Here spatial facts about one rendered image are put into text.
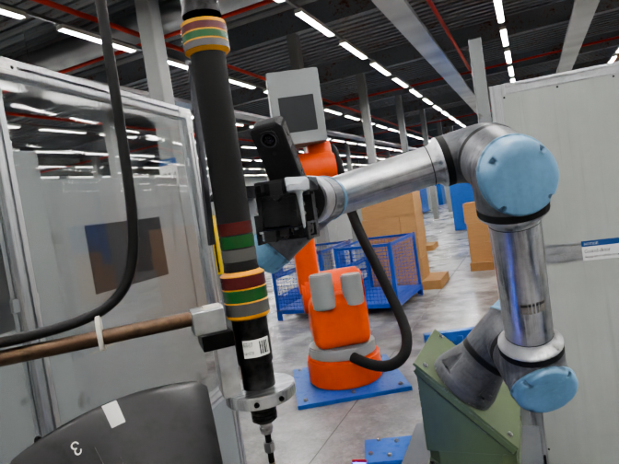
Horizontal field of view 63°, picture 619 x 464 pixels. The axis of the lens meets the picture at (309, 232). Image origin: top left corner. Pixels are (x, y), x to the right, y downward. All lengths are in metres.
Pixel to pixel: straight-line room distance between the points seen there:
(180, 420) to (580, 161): 1.94
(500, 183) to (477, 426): 0.59
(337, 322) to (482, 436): 3.25
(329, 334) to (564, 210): 2.61
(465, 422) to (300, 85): 3.60
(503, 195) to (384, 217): 7.74
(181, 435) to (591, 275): 1.94
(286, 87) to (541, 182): 3.72
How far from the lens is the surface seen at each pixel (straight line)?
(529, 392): 1.05
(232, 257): 0.49
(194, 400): 0.68
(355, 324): 4.41
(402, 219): 8.46
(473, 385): 1.19
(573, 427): 2.51
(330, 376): 4.48
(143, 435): 0.65
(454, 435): 1.23
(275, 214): 0.65
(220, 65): 0.51
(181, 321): 0.49
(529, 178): 0.84
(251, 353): 0.50
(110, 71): 0.51
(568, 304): 2.35
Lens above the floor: 1.63
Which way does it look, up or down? 3 degrees down
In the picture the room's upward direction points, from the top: 9 degrees counter-clockwise
